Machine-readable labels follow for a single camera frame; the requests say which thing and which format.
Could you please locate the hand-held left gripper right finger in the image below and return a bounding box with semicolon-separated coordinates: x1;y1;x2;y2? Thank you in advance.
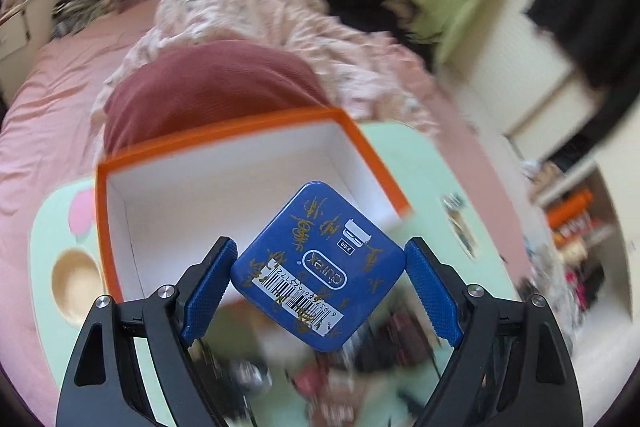
404;237;584;427

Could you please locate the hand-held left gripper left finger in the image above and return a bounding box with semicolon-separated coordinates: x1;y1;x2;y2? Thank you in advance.
55;235;239;427

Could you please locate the orange cardboard box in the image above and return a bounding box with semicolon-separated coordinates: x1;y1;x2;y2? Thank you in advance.
95;106;416;309

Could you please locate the blue square tin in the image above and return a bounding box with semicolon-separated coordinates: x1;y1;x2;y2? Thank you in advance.
230;181;406;353

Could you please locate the green cartoon desktop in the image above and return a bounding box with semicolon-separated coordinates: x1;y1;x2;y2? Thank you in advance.
27;122;526;427

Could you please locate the orange bottle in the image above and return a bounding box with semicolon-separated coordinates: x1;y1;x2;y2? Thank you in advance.
547;189;594;229

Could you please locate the dark red pillow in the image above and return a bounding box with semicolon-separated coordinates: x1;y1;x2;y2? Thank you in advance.
102;41;332;156

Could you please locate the pink bed sheet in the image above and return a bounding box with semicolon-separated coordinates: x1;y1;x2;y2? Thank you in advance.
0;0;166;258

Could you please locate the pink floral quilt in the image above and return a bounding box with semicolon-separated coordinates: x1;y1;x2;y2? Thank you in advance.
90;0;442;138

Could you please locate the black clothes heap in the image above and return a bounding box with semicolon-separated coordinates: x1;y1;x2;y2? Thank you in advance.
318;0;432;58

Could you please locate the pile of striped clothes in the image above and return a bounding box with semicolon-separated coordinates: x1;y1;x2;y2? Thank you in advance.
52;0;157;40

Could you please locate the hanging black garment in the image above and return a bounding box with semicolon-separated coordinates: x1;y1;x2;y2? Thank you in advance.
522;0;640;118

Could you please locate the white drawer cabinet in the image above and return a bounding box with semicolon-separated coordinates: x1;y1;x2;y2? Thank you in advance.
0;9;32;58

